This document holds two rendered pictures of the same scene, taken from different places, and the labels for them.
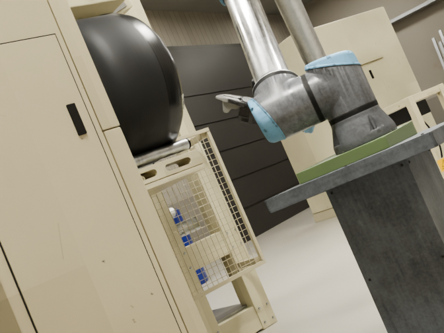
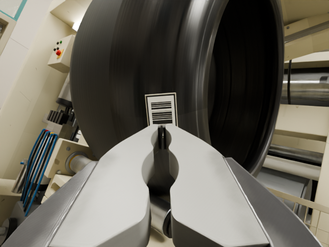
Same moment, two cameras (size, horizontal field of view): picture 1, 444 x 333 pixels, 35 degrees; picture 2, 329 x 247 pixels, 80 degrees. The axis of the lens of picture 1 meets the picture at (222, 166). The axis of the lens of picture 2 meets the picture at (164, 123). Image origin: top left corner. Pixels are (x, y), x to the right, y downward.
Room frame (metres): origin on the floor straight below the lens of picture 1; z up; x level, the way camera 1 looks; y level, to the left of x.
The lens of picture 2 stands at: (2.57, -0.22, 0.99)
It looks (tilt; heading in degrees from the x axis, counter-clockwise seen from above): 9 degrees up; 82
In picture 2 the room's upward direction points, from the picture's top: 18 degrees clockwise
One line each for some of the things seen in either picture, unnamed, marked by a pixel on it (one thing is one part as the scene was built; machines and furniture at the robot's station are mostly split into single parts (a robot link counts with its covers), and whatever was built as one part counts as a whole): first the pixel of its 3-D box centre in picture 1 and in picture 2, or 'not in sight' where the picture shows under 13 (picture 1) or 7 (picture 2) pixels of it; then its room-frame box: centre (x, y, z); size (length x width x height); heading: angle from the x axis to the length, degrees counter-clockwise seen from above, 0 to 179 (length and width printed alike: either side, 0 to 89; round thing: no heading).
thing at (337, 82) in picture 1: (336, 84); not in sight; (2.04, -0.40, 0.82); 0.17 x 0.15 x 0.18; 79
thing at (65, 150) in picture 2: not in sight; (115, 169); (2.56, 0.45, 0.90); 0.40 x 0.03 x 0.10; 39
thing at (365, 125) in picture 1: (359, 126); not in sight; (2.04, -0.41, 0.69); 0.19 x 0.19 x 0.10
